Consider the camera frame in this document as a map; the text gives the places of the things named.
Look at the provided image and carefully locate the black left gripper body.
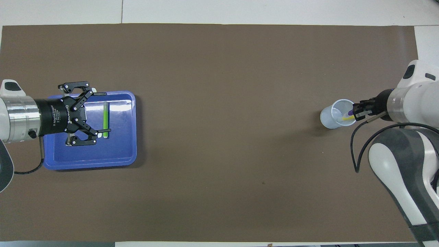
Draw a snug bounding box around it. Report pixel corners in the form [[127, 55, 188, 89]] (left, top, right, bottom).
[[34, 97, 86, 136]]

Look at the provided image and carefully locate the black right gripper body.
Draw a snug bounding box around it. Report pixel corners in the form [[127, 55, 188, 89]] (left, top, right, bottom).
[[367, 89, 393, 120]]

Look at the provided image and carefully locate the green pen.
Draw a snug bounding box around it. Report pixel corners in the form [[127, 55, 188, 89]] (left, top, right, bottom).
[[103, 102, 109, 139]]

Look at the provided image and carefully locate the blue plastic tray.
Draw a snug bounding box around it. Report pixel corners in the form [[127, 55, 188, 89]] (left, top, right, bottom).
[[42, 91, 138, 170]]

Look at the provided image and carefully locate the translucent plastic cup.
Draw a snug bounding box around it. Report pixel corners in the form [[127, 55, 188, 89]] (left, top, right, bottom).
[[320, 99, 357, 129]]

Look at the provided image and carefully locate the brown table mat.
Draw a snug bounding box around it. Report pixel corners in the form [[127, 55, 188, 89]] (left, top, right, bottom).
[[0, 23, 438, 242]]

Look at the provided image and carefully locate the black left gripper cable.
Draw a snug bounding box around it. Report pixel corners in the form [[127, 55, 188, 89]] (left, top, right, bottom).
[[14, 136, 45, 175]]

